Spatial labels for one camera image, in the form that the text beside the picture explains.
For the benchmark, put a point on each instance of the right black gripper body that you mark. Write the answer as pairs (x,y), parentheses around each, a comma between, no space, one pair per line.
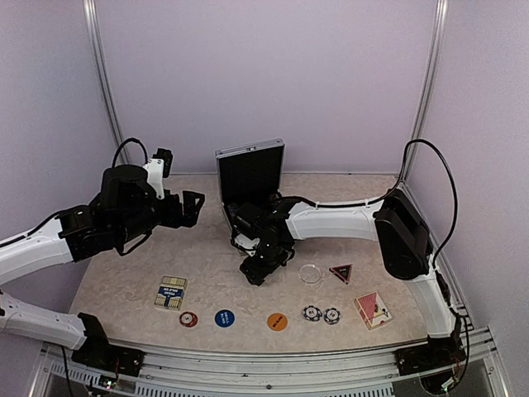
(269,260)

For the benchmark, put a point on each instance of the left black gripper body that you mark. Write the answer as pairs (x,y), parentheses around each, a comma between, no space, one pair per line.
(172,217)

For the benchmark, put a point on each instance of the aluminium poker chip case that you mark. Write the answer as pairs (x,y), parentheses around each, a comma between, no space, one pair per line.
(249,173)

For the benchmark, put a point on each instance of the red poker chip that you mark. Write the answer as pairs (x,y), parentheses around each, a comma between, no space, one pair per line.
(188,319)

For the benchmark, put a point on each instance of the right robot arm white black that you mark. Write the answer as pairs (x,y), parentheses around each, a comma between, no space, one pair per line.
(391,220)

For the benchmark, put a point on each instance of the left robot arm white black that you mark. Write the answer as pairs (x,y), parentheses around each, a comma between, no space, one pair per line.
(131,203)

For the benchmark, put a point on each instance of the chip row in case back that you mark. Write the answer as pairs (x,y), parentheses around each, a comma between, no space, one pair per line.
(231,211)

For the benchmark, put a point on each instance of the clear round dealer button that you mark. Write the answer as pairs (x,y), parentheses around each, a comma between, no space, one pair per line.
(309,274)

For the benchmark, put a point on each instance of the orange big blind button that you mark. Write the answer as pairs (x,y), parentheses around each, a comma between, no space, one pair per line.
(277,322)

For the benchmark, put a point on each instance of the blue small blind button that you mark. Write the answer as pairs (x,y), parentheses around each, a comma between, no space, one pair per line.
(224,318)

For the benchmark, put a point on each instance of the blue white poker chip stack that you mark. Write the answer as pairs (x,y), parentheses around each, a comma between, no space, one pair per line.
(312,313)

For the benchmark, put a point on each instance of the blue playing card box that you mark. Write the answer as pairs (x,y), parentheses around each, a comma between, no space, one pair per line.
(170,293)

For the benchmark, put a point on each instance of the black pink triangular button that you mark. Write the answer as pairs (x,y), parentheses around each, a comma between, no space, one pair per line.
(342,272)

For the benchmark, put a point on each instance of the red playing card deck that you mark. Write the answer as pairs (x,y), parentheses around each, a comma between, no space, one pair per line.
(372,310)

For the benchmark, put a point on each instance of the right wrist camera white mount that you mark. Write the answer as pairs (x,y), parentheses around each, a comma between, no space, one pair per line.
(245,245)

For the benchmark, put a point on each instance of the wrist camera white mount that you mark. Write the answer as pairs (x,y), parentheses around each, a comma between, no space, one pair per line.
(245,245)
(158,168)

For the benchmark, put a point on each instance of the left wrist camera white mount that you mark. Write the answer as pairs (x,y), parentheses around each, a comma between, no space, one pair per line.
(158,168)

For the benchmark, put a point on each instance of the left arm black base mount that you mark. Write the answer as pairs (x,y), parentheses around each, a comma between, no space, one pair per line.
(99,353)

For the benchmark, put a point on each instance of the aluminium front rail frame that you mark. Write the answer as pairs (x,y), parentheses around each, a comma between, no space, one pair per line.
(176,372)

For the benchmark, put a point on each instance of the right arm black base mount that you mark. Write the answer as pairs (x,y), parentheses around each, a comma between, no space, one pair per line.
(425,357)

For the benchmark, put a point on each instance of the left aluminium corner post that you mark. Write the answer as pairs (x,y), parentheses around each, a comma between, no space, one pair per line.
(94,35)

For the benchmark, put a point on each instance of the aluminium corner post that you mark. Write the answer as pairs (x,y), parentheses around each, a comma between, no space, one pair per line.
(94,35)
(439,25)

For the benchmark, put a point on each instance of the right aluminium corner post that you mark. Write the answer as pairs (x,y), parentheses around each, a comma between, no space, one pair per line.
(439,25)

